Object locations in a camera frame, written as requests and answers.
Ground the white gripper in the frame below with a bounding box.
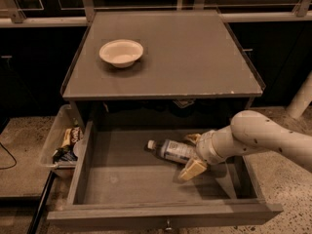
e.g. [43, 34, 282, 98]
[178, 130, 226, 181]

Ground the blue plastic water bottle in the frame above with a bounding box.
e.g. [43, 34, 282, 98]
[147, 139, 195, 164]

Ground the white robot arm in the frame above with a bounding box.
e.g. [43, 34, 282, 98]
[179, 110, 312, 181]

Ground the metal drawer knob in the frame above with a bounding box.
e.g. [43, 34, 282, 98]
[165, 221, 173, 231]

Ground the grey open top drawer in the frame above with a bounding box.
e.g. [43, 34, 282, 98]
[48, 122, 283, 231]

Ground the grey cabinet counter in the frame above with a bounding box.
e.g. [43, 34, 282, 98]
[59, 10, 266, 132]

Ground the snack bag in bin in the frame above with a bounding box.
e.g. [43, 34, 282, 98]
[61, 127, 83, 147]

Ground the white paper bowl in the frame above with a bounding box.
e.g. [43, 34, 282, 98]
[98, 39, 143, 68]

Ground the dark snack packet in bin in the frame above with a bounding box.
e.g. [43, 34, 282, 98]
[53, 145, 78, 163]

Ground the clear plastic storage bin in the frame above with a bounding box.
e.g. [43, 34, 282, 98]
[40, 104, 82, 178]

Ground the grey metal railing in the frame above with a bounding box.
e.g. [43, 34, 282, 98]
[0, 0, 312, 23]

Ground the black cable on floor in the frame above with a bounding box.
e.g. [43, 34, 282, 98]
[0, 141, 18, 171]

